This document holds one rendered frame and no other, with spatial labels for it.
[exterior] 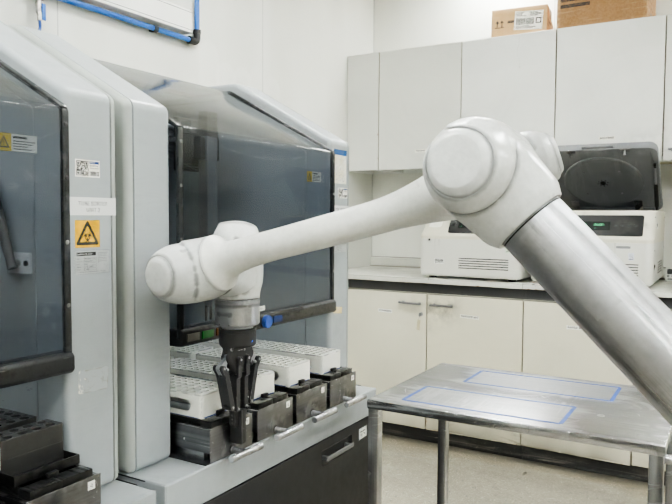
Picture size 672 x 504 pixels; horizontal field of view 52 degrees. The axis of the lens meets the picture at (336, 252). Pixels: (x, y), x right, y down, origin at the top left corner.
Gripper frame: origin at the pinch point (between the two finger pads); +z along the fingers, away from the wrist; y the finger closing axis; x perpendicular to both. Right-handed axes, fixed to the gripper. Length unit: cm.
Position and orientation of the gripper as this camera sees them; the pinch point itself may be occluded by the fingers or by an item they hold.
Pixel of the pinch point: (238, 425)
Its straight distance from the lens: 144.8
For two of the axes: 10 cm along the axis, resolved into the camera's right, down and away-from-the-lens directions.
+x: 8.6, 0.3, -5.1
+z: 0.0, 10.0, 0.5
